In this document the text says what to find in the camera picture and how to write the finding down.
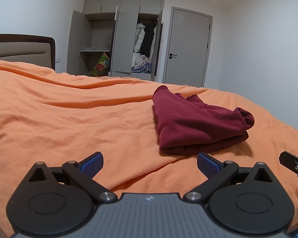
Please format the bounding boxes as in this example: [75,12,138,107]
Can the maroon red garment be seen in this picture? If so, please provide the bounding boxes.
[152,85,255,156]

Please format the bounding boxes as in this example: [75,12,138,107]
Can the pile of clothes in wardrobe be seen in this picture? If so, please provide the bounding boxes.
[131,53,152,74]

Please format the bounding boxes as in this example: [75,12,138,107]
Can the orange bed sheet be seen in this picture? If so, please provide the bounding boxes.
[0,61,298,237]

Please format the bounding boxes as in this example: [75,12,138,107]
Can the colourful bag in wardrobe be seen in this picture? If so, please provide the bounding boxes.
[90,52,110,77]

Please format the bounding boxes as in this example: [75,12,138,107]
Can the brown padded headboard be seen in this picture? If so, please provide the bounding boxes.
[0,34,56,70]

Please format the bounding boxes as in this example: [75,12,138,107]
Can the grey room door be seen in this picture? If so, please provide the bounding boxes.
[164,7,213,87]

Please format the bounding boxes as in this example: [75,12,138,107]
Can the grey wardrobe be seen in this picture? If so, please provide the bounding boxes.
[67,0,165,81]

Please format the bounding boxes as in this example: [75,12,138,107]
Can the hanging black garment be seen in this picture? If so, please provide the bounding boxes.
[140,22,156,58]

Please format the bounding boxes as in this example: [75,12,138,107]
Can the hanging white jacket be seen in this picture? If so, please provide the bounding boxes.
[133,23,145,53]

